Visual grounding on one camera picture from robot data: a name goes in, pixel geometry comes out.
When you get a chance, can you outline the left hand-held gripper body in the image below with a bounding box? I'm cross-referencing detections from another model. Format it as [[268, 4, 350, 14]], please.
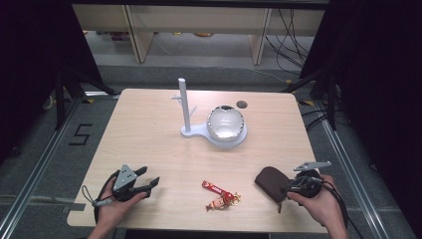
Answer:
[[110, 163, 148, 203]]

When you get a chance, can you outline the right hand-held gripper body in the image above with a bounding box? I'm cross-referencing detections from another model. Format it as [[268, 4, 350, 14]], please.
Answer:
[[286, 160, 332, 199]]

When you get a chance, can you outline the brown pouch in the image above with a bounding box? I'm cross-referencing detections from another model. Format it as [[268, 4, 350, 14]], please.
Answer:
[[254, 165, 293, 214]]

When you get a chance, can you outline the red doll keychain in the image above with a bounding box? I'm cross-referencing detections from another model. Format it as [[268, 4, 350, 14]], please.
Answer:
[[201, 179, 242, 212]]

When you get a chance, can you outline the white hook stand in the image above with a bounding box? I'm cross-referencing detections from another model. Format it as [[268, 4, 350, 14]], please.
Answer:
[[170, 78, 248, 149]]

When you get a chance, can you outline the white bowl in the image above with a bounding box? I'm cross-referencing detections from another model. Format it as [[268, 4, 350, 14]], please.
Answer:
[[206, 105, 246, 143]]

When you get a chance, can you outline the person's right hand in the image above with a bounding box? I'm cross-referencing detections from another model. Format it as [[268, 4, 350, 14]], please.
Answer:
[[287, 174, 344, 230]]

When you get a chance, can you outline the person's left hand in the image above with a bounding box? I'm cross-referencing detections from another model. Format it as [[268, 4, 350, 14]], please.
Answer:
[[96, 190, 148, 230]]

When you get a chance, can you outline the grey tape strip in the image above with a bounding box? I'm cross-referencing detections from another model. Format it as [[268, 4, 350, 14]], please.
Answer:
[[62, 202, 87, 214]]

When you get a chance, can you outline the black metal stand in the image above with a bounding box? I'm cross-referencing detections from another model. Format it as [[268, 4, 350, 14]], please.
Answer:
[[282, 68, 339, 131], [54, 66, 117, 130]]

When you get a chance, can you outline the black curtain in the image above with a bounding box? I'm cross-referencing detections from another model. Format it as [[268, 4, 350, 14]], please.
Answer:
[[0, 0, 115, 163], [300, 0, 422, 230]]

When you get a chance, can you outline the beige wooden desk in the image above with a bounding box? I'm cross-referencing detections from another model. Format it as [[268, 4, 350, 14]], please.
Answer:
[[72, 3, 326, 66]]

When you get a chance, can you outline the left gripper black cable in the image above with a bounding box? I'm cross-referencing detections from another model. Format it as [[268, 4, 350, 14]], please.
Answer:
[[81, 168, 122, 225]]

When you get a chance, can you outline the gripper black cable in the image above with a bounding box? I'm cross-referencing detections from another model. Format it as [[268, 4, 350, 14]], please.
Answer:
[[310, 177, 349, 230], [81, 168, 122, 225]]

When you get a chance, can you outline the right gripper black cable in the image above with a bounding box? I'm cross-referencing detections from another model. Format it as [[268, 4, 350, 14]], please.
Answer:
[[310, 177, 349, 230]]

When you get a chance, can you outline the aluminium floor rail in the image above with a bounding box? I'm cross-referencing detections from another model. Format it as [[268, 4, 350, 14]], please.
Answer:
[[313, 99, 391, 239], [0, 96, 84, 238]]

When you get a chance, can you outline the bundle of black cables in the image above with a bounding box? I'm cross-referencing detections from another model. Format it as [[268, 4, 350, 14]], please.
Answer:
[[265, 8, 315, 76]]

